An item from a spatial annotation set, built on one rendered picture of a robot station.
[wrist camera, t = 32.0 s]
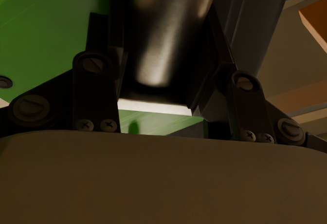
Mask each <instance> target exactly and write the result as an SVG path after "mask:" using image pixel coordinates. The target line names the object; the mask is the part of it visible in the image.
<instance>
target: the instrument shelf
mask: <svg viewBox="0 0 327 224"><path fill-rule="evenodd" d="M299 14H300V17H301V20H302V23H303V24H304V25H305V27H306V28H307V29H308V30H309V32H310V33H311V34H312V36H313V37H314V38H315V39H316V41H317V42H318V43H319V44H320V46H321V47H322V48H323V49H324V51H325V52H326V53H327V0H318V1H316V2H314V3H312V4H310V5H308V6H306V7H304V8H302V9H300V10H299Z"/></svg>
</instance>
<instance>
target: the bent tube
mask: <svg viewBox="0 0 327 224"><path fill-rule="evenodd" d="M212 2H213V0H129V4H128V8H129V52H128V57H127V63H126V68H125V73H124V77H123V82H122V86H121V91H120V96H119V100H118V102H117V104H118V109H120V110H131V111H142V112H157V113H167V114H178V115H189V116H192V114H191V109H188V108H187V103H186V98H185V92H184V86H183V82H184V80H183V79H182V73H183V71H184V69H185V66H186V64H187V62H188V59H189V57H190V54H191V52H192V50H193V47H194V45H195V42H196V40H197V38H198V35H199V33H200V30H201V28H202V25H203V23H204V21H205V18H206V16H207V14H208V11H209V9H210V6H211V4H212Z"/></svg>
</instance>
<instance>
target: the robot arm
mask: <svg viewBox="0 0 327 224"><path fill-rule="evenodd" d="M128 52H129V8H128V0H109V6H108V13H107V15H102V14H96V13H90V18H89V25H88V33H87V41H86V48H85V51H82V52H80V53H78V54H77V55H76V56H75V57H74V58H73V68H72V69H70V70H68V71H66V72H64V73H62V74H60V75H58V76H56V77H54V78H52V79H50V80H48V81H46V82H44V83H42V84H40V85H38V86H37V87H35V88H33V89H31V90H29V91H27V92H25V93H23V94H21V95H19V96H17V97H16V98H14V99H13V100H12V101H11V103H10V104H9V106H6V107H3V108H0V224H327V141H326V140H324V139H321V138H319V137H317V136H315V135H313V134H311V133H309V132H306V133H304V130H303V129H302V127H301V126H300V125H299V124H298V123H297V122H296V121H295V120H293V119H292V118H290V117H289V116H288V115H286V114H285V113H284V112H282V111H281V110H280V109H278V108H277V107H276V106H274V105H273V104H272V103H270V102H269V101H268V100H266V99H265V96H264V93H263V89H262V86H261V83H260V81H259V80H258V79H257V78H256V77H255V76H254V75H253V74H251V73H249V72H247V71H244V70H238V68H237V65H236V61H235V59H234V56H233V53H232V50H231V47H230V44H229V41H228V38H227V36H226V35H225V34H224V31H223V28H222V26H221V23H220V20H219V17H218V14H217V11H216V8H215V5H214V4H211V6H210V9H209V11H208V14H207V16H206V18H205V21H204V23H203V25H202V28H201V30H200V33H199V35H198V38H197V40H196V42H195V45H194V47H193V50H192V52H191V54H190V57H189V59H188V62H187V64H186V66H185V69H184V71H183V73H182V79H183V80H184V82H183V86H184V92H185V98H186V103H187V108H188V109H191V114H192V116H194V117H203V118H204V120H203V136H204V138H191V137H176V136H161V135H146V134H132V133H121V128H120V120H119V112H118V104H117V102H118V100H119V96H120V91H121V86H122V82H123V77H124V73H125V68H126V63H127V57H128Z"/></svg>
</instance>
